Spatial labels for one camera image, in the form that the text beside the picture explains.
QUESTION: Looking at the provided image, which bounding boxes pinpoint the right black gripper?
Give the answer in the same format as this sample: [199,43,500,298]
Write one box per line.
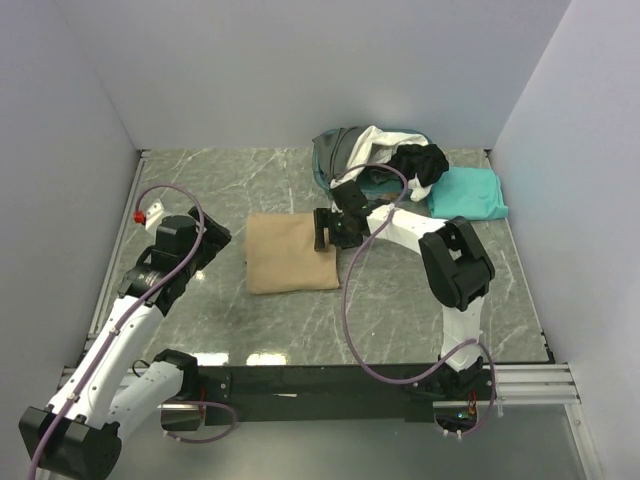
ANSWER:
[313,208,364,252]

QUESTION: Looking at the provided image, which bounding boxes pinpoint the aluminium rail frame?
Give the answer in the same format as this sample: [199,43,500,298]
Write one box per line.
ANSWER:
[29,148,601,480]

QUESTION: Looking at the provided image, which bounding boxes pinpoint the grey t shirt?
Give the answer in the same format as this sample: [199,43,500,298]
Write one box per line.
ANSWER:
[313,127,365,182]

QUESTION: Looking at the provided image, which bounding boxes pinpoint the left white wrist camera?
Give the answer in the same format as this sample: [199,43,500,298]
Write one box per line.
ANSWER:
[133,199,169,235]

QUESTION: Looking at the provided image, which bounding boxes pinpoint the white t shirt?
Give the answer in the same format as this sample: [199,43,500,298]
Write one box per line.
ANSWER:
[329,126,431,187]

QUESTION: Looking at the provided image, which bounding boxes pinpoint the black t shirt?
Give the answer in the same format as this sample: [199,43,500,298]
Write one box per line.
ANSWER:
[389,144,449,191]

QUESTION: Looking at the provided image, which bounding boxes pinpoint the teal plastic basket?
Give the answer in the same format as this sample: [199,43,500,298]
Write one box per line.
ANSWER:
[312,126,449,202]

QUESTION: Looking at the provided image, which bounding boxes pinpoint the folded teal t shirt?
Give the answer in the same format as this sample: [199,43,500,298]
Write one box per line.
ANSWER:
[427,167,509,221]

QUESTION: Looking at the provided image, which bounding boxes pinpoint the tan t shirt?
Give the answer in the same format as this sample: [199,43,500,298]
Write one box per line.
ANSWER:
[245,213,340,295]

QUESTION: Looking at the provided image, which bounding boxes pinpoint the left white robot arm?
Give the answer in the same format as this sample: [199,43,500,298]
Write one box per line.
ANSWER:
[19,209,231,479]

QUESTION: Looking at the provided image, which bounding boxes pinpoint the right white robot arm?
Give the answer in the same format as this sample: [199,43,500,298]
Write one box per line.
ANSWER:
[313,181,495,399]

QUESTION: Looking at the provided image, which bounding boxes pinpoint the black base beam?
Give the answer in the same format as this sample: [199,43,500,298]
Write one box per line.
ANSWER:
[159,363,501,432]

